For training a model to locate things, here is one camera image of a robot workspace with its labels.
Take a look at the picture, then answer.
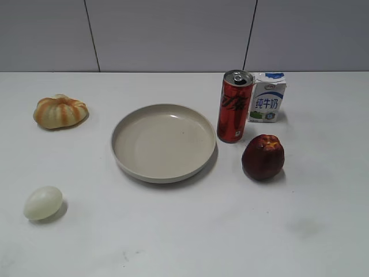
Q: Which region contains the white egg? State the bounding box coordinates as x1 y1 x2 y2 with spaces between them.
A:
23 186 63 220

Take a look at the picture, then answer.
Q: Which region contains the beige round plate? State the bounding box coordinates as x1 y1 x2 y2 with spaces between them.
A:
111 104 217 184

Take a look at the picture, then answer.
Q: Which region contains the red soda can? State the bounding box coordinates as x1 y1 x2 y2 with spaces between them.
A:
217 70 254 143

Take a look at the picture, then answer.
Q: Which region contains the dark red apple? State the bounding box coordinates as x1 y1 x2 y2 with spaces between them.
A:
242 134 285 181

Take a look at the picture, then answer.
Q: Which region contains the white blue milk carton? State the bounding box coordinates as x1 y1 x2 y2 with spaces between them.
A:
248 72 287 123

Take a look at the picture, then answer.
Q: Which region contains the striped bread bun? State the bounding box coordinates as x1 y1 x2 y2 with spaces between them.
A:
33 94 89 130

